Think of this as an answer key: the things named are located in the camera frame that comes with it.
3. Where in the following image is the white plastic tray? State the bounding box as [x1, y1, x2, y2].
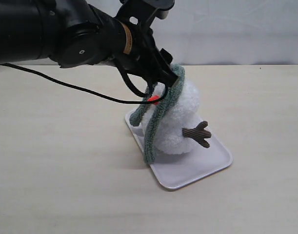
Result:
[124, 109, 234, 192]

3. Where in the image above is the white backdrop curtain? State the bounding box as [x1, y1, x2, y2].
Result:
[0, 0, 298, 66]

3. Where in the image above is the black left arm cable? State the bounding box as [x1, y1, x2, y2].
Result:
[0, 62, 169, 104]

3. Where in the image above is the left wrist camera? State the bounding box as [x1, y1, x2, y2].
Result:
[115, 0, 175, 28]

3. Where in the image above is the green fuzzy scarf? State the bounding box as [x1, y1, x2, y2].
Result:
[129, 64, 185, 164]

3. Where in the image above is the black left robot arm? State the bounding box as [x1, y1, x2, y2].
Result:
[0, 0, 178, 86]

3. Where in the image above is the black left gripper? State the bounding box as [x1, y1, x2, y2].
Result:
[109, 21, 179, 87]

